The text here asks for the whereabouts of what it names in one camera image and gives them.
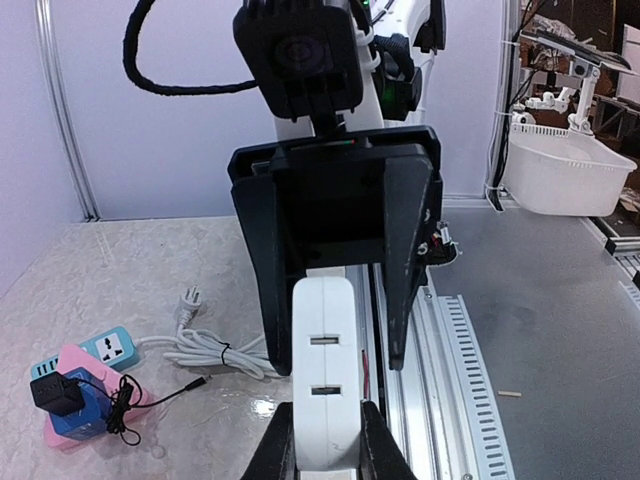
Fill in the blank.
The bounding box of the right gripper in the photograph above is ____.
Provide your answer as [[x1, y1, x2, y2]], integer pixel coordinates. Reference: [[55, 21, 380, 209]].
[[228, 126, 443, 376]]

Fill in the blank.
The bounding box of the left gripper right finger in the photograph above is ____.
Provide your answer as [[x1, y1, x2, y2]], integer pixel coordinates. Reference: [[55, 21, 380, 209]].
[[358, 401, 416, 480]]

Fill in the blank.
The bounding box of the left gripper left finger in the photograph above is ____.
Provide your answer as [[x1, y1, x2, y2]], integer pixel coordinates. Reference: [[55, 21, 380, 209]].
[[241, 402, 299, 480]]

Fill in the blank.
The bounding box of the white USB charger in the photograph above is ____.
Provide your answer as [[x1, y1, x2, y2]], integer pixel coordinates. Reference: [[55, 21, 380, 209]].
[[291, 276, 361, 472]]

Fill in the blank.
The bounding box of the blue cube socket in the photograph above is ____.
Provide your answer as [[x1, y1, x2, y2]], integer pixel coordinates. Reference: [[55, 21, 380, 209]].
[[50, 367, 111, 441]]

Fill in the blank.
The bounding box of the black power adapter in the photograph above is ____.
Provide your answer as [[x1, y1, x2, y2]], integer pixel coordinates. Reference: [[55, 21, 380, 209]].
[[30, 371, 85, 417]]

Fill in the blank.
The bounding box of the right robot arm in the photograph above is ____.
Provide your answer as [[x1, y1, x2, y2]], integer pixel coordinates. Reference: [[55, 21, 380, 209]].
[[123, 1, 456, 376]]

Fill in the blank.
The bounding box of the pink triangular power strip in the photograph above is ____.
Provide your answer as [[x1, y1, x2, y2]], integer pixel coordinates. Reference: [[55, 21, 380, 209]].
[[31, 343, 130, 451]]

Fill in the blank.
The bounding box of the teal power strip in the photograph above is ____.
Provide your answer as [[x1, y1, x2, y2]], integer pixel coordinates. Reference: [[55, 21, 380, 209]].
[[30, 326, 140, 380]]

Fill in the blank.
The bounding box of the white plastic basket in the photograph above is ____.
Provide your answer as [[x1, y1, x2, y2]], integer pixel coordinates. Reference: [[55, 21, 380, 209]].
[[502, 123, 637, 217]]

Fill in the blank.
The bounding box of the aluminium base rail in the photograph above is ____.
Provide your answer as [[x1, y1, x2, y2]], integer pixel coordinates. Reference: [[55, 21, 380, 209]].
[[346, 266, 515, 479]]

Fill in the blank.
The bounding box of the white cable of teal strip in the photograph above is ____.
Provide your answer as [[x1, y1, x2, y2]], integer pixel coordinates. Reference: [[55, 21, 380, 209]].
[[134, 284, 276, 381]]

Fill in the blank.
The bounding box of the left aluminium frame post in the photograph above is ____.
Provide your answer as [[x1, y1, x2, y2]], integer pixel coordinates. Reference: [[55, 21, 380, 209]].
[[34, 0, 101, 222]]

